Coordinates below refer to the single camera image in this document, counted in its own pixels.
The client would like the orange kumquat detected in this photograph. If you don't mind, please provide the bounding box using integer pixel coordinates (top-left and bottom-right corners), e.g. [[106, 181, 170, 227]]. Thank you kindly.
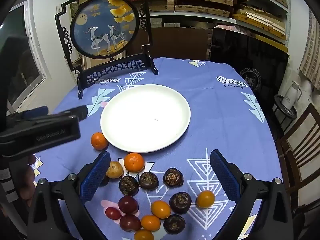
[[134, 229, 155, 240], [150, 200, 172, 219], [140, 215, 161, 232], [196, 190, 216, 208]]

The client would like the white thermos jug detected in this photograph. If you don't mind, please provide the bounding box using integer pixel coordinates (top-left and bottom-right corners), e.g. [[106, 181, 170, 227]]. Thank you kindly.
[[282, 81, 302, 108]]

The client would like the small round black stand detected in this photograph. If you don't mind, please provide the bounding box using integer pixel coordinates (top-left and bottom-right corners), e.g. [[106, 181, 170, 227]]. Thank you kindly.
[[272, 94, 298, 130]]

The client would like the dark wooden chair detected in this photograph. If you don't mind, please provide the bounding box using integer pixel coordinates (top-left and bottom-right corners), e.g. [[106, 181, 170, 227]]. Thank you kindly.
[[276, 102, 320, 215]]

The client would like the dark red plum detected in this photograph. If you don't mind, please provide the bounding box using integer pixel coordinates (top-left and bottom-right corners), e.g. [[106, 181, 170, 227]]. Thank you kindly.
[[118, 195, 139, 215], [119, 214, 142, 232]]

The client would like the orange tangerine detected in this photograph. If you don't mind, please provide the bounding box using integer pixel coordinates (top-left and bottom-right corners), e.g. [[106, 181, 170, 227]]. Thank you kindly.
[[124, 152, 145, 172], [90, 132, 109, 150]]

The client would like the white round plate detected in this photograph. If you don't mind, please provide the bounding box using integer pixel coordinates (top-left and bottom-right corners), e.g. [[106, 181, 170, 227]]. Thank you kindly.
[[100, 84, 191, 153]]

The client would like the person's left hand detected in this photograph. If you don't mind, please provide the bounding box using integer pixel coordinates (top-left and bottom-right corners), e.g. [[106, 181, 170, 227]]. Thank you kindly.
[[17, 154, 38, 200]]

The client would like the small red cherry tomato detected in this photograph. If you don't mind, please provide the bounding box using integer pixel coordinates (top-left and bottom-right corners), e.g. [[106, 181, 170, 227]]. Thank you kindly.
[[105, 206, 122, 220]]

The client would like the tan longan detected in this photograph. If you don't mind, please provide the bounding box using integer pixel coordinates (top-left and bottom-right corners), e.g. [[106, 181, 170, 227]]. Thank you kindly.
[[105, 161, 124, 179]]

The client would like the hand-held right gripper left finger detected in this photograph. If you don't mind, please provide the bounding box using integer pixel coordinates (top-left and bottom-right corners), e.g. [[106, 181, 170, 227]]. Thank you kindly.
[[27, 150, 112, 240]]

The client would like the dark water chestnut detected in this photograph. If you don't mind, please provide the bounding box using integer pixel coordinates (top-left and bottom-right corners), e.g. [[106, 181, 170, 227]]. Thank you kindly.
[[169, 192, 192, 215], [163, 167, 184, 188], [139, 171, 159, 190], [119, 176, 140, 197], [163, 214, 186, 235]]

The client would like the brown cardboard panel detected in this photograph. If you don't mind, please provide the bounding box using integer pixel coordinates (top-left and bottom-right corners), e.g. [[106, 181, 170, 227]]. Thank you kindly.
[[125, 26, 213, 60]]

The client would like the round deer picture table screen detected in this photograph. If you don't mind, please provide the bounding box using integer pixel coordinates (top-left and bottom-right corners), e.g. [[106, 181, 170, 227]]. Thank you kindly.
[[54, 0, 159, 99]]

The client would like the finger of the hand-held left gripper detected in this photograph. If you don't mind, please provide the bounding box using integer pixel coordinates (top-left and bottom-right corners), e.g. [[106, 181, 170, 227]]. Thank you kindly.
[[56, 105, 88, 121], [22, 106, 49, 119]]

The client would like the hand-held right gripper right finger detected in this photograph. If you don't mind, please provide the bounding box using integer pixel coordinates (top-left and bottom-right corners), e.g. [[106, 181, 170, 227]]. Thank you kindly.
[[209, 149, 294, 240]]

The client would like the window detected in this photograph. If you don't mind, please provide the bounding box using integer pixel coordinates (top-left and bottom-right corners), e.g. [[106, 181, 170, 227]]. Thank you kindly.
[[0, 0, 47, 113]]

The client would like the beige woven blind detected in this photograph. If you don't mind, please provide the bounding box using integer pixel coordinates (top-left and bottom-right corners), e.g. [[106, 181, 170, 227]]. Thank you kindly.
[[299, 9, 320, 92]]

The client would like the stack of wooden boxes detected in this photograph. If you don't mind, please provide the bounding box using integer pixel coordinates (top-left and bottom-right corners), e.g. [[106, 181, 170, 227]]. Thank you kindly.
[[72, 0, 290, 45]]

